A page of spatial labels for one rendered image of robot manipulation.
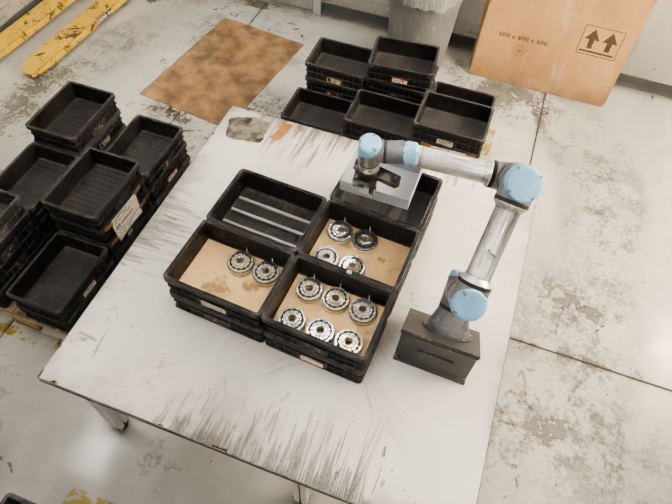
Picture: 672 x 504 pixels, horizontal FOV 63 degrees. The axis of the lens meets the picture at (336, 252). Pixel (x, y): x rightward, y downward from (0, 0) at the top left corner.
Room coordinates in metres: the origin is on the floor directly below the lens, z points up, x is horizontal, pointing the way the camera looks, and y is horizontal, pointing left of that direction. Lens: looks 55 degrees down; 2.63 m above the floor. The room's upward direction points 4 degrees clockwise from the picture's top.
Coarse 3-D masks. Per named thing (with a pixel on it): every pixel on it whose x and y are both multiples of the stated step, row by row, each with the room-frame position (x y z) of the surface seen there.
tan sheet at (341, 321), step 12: (300, 276) 1.13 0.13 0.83; (324, 288) 1.08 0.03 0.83; (288, 300) 1.02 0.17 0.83; (336, 300) 1.03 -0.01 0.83; (276, 312) 0.97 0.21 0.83; (312, 312) 0.98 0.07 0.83; (324, 312) 0.98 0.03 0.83; (336, 324) 0.93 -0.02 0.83; (348, 324) 0.94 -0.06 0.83; (372, 324) 0.94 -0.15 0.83
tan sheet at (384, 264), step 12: (324, 228) 1.37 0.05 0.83; (324, 240) 1.31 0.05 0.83; (384, 240) 1.33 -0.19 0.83; (312, 252) 1.25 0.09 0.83; (348, 252) 1.26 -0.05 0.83; (372, 252) 1.27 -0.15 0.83; (384, 252) 1.27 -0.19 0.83; (396, 252) 1.27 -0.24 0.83; (408, 252) 1.28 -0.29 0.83; (372, 264) 1.21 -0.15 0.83; (384, 264) 1.21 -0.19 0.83; (396, 264) 1.21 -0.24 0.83; (372, 276) 1.15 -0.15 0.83; (384, 276) 1.15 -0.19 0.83; (396, 276) 1.16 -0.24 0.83
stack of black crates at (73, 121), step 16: (64, 96) 2.39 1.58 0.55; (80, 96) 2.46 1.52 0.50; (96, 96) 2.42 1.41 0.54; (112, 96) 2.37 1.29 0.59; (48, 112) 2.26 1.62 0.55; (64, 112) 2.33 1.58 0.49; (80, 112) 2.34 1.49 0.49; (96, 112) 2.23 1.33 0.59; (112, 112) 2.34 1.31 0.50; (32, 128) 2.09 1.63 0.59; (48, 128) 2.20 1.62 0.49; (64, 128) 2.21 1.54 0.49; (80, 128) 2.10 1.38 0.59; (96, 128) 2.19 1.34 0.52; (112, 128) 2.30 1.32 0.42; (48, 144) 2.08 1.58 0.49; (64, 144) 2.04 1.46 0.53; (80, 144) 2.06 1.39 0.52; (96, 144) 2.15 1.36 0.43
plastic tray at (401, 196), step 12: (348, 168) 1.48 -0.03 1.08; (396, 168) 1.52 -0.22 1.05; (408, 168) 1.52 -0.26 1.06; (420, 168) 1.50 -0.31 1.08; (348, 180) 1.44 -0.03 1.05; (408, 180) 1.46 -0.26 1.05; (360, 192) 1.37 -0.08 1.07; (384, 192) 1.39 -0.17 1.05; (396, 192) 1.40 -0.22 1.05; (408, 192) 1.40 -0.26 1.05; (396, 204) 1.33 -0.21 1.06; (408, 204) 1.32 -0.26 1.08
